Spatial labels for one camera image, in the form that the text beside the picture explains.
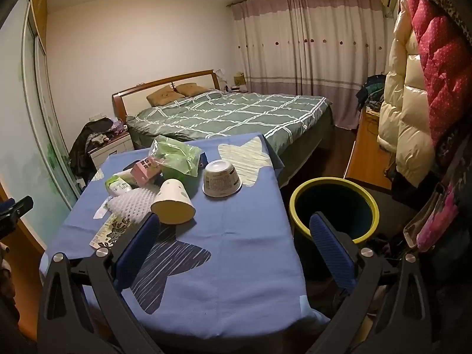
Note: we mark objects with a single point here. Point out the white instant noodle bowl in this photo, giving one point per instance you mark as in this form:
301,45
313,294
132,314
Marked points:
221,179

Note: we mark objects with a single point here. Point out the cream down jacket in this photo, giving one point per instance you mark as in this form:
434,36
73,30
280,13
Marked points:
405,118

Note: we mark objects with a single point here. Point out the red dotted down jacket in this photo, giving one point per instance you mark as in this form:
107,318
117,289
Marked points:
438,70

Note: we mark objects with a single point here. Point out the pile of dark clothes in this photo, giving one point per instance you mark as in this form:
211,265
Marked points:
372,92

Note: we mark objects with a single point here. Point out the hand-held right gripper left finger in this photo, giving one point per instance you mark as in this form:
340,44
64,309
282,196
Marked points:
136,250

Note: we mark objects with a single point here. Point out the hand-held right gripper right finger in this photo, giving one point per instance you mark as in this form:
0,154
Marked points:
332,250

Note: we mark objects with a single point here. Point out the wooden bed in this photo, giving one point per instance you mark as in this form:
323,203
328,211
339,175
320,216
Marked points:
125,103

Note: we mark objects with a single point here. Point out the pink carton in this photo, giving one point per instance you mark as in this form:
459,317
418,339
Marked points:
145,171

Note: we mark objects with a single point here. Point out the green white bottle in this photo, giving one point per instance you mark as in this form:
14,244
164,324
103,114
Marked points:
118,184

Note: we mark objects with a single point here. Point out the green checked duvet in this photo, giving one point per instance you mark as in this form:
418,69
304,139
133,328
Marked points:
239,114

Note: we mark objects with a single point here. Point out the brown pillow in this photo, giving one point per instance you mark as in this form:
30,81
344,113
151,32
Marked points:
191,88
164,96

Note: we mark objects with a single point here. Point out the pile of small garments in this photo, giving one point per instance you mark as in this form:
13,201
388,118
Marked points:
110,131

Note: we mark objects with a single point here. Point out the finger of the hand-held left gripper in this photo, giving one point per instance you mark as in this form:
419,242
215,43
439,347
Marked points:
20,207

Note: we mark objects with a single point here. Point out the black jacket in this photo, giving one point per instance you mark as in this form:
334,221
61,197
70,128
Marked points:
79,155

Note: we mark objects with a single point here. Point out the white paper cup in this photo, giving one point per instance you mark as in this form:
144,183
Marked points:
171,201

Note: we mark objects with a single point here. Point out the sliding door wardrobe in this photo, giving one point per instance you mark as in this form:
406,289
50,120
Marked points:
40,136

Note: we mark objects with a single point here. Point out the white foam net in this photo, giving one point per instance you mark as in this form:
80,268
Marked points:
129,204

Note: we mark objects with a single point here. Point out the green plastic bag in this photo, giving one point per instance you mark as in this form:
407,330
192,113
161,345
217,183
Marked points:
177,160

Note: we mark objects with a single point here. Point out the wall socket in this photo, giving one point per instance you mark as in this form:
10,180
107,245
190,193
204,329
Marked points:
95,117

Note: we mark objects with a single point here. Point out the blue star-printed tablecloth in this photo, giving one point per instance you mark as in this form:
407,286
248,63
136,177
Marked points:
228,228

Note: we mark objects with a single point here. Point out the wooden desk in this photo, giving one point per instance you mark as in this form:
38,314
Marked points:
368,155

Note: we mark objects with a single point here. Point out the dark bin with yellow rim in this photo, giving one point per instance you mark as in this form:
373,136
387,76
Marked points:
332,199

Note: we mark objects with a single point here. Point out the pink floral bag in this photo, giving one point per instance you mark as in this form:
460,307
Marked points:
438,221

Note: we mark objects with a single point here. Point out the floral paper packet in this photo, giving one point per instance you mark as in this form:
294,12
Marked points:
108,232

